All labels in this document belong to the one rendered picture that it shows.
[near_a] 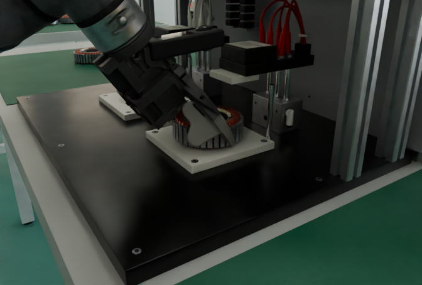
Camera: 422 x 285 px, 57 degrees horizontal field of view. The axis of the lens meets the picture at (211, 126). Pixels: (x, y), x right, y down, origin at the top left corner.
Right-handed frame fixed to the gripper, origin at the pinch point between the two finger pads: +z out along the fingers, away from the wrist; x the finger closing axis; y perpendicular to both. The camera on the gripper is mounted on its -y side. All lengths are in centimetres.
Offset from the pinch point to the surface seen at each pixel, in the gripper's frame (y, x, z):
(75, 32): -14, -157, 16
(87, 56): -1, -76, 3
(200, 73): -11.1, -21.7, 4.4
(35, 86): 16, -58, -5
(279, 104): -10.9, 3.3, 4.4
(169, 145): 6.8, -0.3, -2.9
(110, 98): 6.3, -28.0, -2.5
